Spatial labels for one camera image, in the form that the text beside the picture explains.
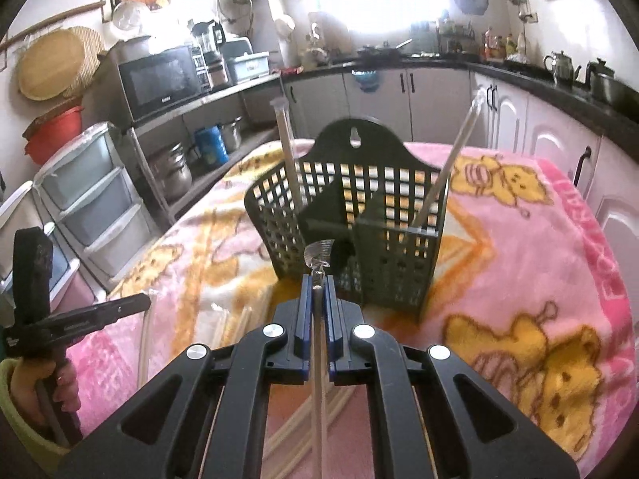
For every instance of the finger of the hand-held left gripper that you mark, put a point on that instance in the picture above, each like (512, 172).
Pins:
(105, 312)

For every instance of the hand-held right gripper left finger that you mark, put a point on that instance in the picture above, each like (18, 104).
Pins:
(304, 322)

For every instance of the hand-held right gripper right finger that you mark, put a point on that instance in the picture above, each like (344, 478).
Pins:
(333, 322)

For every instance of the black plastic utensil basket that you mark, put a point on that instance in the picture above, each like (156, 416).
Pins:
(389, 259)

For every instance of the person's left hand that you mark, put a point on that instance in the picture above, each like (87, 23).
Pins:
(65, 384)

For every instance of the plastic drawer unit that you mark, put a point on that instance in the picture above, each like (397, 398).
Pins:
(95, 209)

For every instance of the red plastic basin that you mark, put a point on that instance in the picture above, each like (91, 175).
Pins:
(55, 134)

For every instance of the stacked steel pots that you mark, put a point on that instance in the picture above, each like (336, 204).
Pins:
(172, 174)

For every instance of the pink printed blanket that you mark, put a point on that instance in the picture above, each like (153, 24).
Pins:
(499, 259)

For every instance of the blue canister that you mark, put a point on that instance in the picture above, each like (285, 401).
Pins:
(209, 145)

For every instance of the small steel pot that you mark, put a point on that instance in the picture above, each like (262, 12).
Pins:
(233, 134)

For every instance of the round woven tray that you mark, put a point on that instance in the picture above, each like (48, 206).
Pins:
(47, 62)

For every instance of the ribbed woven tray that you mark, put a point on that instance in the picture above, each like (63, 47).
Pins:
(95, 55)

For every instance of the television on shelf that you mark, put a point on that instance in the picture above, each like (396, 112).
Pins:
(159, 80)

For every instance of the metal shelf rack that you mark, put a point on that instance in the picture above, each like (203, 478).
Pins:
(214, 100)

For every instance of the blue hanging bag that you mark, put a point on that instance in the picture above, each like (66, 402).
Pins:
(365, 80)

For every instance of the long wooden stick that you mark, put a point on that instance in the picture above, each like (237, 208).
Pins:
(55, 20)

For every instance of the grey plastic crate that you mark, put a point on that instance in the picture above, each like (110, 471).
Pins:
(247, 65)

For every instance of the black frying pan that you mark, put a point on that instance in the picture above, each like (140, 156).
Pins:
(379, 51)

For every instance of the black blender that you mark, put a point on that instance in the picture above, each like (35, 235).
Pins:
(207, 37)

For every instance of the bright window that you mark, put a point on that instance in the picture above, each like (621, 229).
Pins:
(379, 0)

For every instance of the yellow condiment bottle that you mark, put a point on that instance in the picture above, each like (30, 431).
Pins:
(510, 46)

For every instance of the steel kettle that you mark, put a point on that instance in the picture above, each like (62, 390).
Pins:
(561, 69)

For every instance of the dark kettle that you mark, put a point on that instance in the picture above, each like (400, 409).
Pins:
(611, 87)

